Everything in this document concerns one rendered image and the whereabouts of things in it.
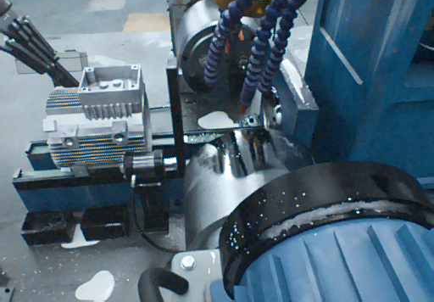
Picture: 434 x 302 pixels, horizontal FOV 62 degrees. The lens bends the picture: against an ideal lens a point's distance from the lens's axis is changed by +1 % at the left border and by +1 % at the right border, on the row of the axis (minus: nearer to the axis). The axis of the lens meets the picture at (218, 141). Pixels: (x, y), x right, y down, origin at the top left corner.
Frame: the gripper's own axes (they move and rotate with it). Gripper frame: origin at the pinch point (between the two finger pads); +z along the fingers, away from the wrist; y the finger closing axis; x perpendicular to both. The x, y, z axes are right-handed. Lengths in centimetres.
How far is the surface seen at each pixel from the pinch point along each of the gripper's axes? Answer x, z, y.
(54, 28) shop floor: 140, 47, 279
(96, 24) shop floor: 106, 67, 286
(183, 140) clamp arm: -21.0, 15.5, -20.9
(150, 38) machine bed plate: 5, 33, 83
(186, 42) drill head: -23.8, 14.6, 15.3
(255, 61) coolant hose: -41, 3, -28
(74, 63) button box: 5.2, 3.9, 17.2
